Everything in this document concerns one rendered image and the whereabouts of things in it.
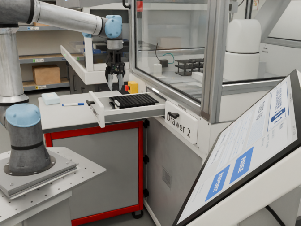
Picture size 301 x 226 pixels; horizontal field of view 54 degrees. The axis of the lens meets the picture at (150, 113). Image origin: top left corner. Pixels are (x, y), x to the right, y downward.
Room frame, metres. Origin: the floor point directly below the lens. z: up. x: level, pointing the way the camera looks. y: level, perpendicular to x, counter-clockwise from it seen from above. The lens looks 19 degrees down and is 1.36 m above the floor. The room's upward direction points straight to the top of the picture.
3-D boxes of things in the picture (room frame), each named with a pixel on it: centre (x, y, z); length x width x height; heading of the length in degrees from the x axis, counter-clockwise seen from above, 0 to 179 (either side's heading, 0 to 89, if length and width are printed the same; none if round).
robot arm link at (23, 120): (1.04, 0.47, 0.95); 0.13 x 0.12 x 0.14; 37
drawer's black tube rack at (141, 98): (1.52, 0.09, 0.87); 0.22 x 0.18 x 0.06; 112
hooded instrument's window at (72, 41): (3.28, 0.30, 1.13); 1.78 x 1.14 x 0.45; 22
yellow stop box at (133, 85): (1.86, 0.12, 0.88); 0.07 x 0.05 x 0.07; 22
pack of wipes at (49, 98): (1.92, 0.67, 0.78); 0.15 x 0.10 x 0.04; 29
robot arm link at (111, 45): (1.45, 0.17, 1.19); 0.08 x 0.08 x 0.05
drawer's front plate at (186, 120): (1.27, -0.13, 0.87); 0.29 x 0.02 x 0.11; 22
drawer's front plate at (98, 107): (1.45, 0.28, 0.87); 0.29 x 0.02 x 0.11; 22
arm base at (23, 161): (1.03, 0.47, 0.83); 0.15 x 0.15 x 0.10
